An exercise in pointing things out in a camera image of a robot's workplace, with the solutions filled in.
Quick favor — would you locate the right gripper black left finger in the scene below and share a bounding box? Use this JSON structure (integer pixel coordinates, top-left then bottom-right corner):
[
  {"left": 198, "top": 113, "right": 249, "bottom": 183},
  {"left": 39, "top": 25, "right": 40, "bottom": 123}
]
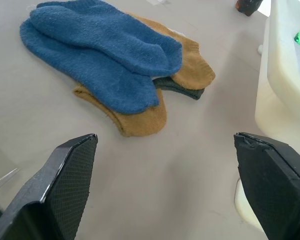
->
[{"left": 0, "top": 133, "right": 99, "bottom": 240}]

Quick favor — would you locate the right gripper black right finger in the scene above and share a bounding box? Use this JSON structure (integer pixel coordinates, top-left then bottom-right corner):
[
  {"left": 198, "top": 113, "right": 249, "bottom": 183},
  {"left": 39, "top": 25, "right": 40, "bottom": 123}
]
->
[{"left": 233, "top": 131, "right": 300, "bottom": 240}]

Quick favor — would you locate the blue fuzzy sock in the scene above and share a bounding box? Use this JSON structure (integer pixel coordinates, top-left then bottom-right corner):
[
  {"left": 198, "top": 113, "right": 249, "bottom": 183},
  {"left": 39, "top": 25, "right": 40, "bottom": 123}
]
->
[
  {"left": 28, "top": 0, "right": 184, "bottom": 77},
  {"left": 19, "top": 18, "right": 160, "bottom": 114}
]

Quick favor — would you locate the white plastic basket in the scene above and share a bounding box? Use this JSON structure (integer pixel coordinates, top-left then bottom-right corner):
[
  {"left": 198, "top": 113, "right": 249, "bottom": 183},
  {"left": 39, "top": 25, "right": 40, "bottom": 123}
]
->
[{"left": 233, "top": 0, "right": 300, "bottom": 227}]

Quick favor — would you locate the mustard yellow knit sock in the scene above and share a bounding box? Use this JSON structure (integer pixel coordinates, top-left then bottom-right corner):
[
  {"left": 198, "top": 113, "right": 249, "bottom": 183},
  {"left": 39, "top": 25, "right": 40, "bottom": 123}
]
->
[
  {"left": 73, "top": 83, "right": 168, "bottom": 138},
  {"left": 124, "top": 12, "right": 216, "bottom": 90}
]

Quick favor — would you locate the dark green cloth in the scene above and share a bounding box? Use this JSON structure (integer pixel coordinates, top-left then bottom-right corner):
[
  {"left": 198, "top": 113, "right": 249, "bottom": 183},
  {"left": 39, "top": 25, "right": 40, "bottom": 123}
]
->
[{"left": 153, "top": 77, "right": 206, "bottom": 101}]

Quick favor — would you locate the cola bottle with red cap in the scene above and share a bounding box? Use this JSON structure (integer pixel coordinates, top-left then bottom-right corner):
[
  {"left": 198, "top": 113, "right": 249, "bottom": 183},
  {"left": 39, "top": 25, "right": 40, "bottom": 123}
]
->
[{"left": 234, "top": 0, "right": 263, "bottom": 17}]

